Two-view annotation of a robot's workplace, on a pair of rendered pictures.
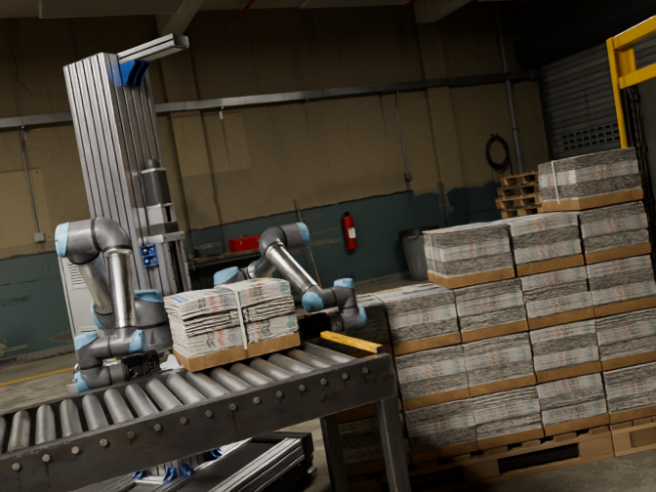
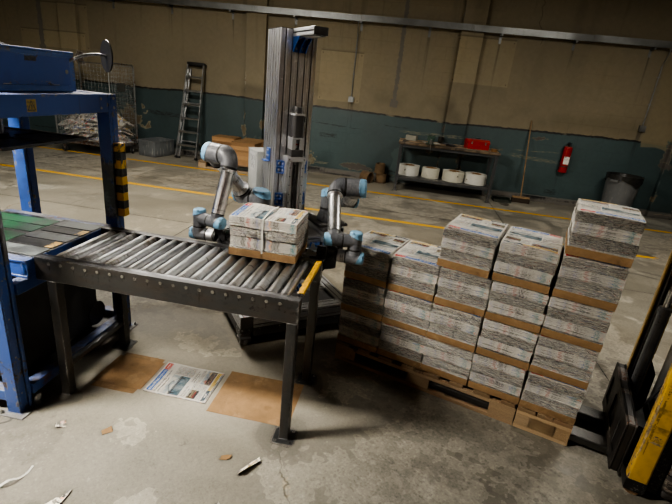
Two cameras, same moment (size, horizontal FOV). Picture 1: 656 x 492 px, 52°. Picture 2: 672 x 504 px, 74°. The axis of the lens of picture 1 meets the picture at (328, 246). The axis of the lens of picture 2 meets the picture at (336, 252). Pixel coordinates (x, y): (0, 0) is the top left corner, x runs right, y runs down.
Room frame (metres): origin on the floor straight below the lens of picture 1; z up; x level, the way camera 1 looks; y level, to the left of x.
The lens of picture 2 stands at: (0.44, -1.16, 1.73)
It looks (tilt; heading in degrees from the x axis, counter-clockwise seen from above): 20 degrees down; 30
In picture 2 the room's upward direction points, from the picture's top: 6 degrees clockwise
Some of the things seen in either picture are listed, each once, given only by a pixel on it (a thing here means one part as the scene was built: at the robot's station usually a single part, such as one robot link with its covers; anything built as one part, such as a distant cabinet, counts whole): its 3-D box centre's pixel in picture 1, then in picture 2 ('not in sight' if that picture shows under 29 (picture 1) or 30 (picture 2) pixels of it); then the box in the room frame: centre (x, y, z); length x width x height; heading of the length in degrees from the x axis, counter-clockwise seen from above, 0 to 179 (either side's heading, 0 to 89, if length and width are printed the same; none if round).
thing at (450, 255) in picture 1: (466, 254); (473, 244); (2.96, -0.59, 0.95); 0.38 x 0.29 x 0.23; 3
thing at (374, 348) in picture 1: (349, 341); (310, 277); (2.16, -0.02, 0.81); 0.43 x 0.03 x 0.02; 23
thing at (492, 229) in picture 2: (462, 227); (478, 225); (2.96, -0.60, 1.06); 0.37 x 0.29 x 0.01; 3
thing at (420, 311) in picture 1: (456, 377); (435, 318); (2.94, -0.46, 0.42); 1.17 x 0.39 x 0.83; 95
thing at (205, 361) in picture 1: (203, 353); (251, 244); (2.25, 0.47, 0.83); 0.29 x 0.16 x 0.04; 23
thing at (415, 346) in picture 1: (457, 381); (435, 321); (2.94, -0.47, 0.40); 1.16 x 0.38 x 0.51; 95
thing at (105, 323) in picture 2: not in sight; (26, 297); (1.52, 1.54, 0.38); 0.94 x 0.69 x 0.63; 23
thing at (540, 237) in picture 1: (530, 243); (527, 257); (2.98, -0.89, 0.95); 0.38 x 0.29 x 0.23; 4
